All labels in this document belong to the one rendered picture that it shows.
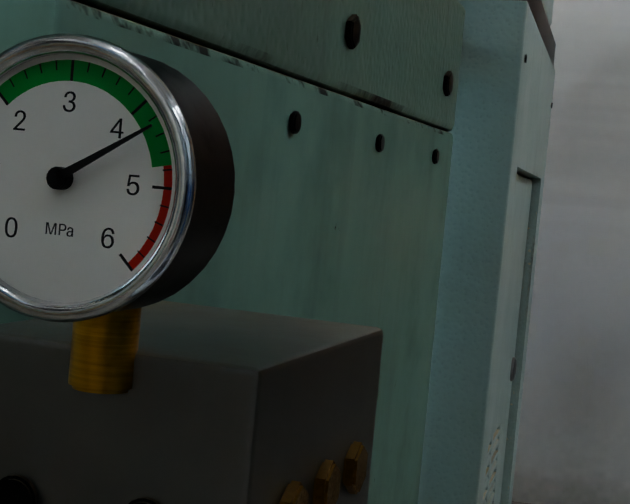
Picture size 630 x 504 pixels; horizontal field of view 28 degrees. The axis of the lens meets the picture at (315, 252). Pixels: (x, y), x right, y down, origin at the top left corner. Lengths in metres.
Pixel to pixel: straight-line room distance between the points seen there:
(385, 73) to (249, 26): 0.22
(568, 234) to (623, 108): 0.29
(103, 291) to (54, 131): 0.04
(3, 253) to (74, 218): 0.02
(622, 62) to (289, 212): 2.26
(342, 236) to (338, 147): 0.05
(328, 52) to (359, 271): 0.14
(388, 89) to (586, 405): 2.13
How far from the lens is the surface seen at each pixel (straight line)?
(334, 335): 0.37
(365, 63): 0.66
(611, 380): 2.79
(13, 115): 0.29
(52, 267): 0.28
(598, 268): 2.77
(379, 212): 0.71
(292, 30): 0.54
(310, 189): 0.58
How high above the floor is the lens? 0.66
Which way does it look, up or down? 3 degrees down
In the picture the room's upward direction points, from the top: 5 degrees clockwise
